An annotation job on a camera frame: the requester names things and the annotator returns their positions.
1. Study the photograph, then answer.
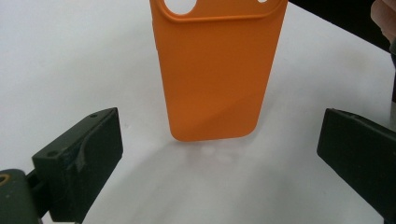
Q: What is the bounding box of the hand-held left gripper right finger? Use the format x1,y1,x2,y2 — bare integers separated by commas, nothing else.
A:
316,107,396,222

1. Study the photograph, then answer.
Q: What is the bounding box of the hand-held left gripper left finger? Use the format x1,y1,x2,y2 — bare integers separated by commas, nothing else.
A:
31,106,124,224

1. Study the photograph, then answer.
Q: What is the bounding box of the orange phone case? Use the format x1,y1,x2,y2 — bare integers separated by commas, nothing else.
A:
148,0,290,143

